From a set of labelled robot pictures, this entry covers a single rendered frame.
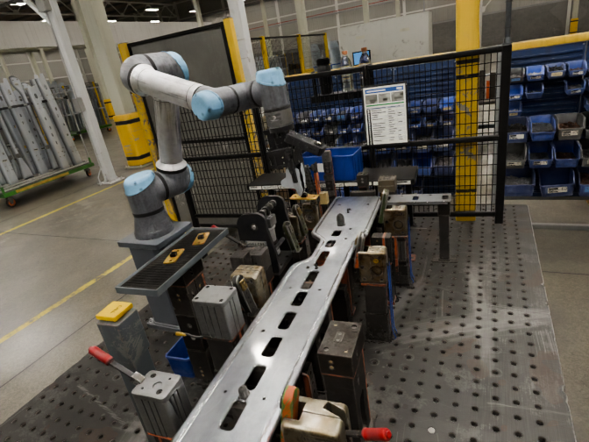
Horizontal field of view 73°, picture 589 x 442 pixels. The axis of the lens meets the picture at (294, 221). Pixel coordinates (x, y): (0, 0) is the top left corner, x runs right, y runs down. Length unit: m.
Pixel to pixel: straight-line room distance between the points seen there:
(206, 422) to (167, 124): 1.01
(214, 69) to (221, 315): 2.85
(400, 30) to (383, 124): 5.87
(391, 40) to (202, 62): 4.85
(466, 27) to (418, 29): 5.80
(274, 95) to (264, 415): 0.77
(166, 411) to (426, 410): 0.70
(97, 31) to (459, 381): 8.54
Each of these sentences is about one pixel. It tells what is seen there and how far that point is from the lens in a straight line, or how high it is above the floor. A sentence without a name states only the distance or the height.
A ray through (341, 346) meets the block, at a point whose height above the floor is 1.03.
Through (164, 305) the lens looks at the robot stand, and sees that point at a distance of 1.68.
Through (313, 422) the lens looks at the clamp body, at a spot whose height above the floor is 1.06.
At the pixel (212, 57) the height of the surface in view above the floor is 1.74.
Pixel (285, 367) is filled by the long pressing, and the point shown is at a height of 1.00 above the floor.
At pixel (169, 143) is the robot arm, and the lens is 1.54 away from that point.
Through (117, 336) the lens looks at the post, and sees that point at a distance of 1.04.
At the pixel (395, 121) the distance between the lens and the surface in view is 2.11.
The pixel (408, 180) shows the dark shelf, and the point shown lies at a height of 1.03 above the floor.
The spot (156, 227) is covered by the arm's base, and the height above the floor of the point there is 1.14.
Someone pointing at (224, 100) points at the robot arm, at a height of 1.56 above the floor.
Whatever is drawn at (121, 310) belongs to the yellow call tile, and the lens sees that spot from 1.03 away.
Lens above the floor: 1.64
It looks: 22 degrees down
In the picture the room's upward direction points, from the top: 10 degrees counter-clockwise
